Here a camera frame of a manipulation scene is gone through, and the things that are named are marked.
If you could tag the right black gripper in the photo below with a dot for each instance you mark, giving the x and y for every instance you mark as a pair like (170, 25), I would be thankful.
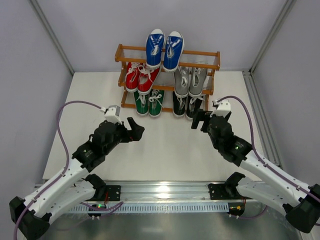
(204, 121)

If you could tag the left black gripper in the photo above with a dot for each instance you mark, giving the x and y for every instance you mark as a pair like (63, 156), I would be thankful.
(128, 132)

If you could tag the black sneaker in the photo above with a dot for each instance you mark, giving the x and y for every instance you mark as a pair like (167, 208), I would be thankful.
(193, 104)
(179, 105)

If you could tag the green sneaker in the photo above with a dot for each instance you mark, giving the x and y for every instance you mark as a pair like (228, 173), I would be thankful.
(141, 103)
(156, 99)

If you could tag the grey sneaker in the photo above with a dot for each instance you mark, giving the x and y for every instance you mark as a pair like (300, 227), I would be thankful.
(181, 81)
(198, 77)

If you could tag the red sneaker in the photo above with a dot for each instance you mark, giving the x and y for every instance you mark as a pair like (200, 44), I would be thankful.
(147, 78)
(132, 76)

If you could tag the blue sneaker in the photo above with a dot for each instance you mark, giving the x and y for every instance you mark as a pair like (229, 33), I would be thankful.
(153, 48)
(174, 47)

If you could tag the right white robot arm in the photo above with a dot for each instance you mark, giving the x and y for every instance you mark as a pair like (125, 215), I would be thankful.
(296, 200)

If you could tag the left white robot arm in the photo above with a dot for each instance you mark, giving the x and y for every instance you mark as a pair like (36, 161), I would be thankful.
(74, 183)

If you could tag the wooden shoe shelf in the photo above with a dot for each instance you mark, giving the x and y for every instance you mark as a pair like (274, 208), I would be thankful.
(165, 80)

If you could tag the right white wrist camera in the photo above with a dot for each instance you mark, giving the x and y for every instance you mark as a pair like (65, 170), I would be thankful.
(222, 108)

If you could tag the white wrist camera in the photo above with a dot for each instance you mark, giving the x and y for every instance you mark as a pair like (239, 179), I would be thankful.
(112, 114)
(222, 108)

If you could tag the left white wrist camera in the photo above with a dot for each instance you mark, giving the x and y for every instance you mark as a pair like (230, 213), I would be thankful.
(112, 114)

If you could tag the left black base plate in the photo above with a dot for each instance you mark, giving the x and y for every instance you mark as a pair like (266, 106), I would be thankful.
(112, 193)

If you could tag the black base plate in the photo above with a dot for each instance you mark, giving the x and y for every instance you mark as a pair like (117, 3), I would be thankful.
(221, 191)
(112, 193)

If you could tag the aluminium right side rail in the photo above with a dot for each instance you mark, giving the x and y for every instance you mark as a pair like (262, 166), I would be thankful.
(266, 139)

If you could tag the slotted grey cable duct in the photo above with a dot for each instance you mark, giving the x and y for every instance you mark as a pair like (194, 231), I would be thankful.
(172, 207)

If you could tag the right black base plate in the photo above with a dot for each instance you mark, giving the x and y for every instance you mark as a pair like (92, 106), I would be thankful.
(221, 191)

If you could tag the right aluminium corner post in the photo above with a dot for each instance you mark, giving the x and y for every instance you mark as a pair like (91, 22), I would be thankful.
(272, 33)

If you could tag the aluminium corner post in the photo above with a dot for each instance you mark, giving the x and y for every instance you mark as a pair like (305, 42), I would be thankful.
(272, 33)
(51, 34)

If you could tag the left aluminium corner post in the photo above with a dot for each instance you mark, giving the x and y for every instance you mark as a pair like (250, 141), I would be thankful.
(51, 34)

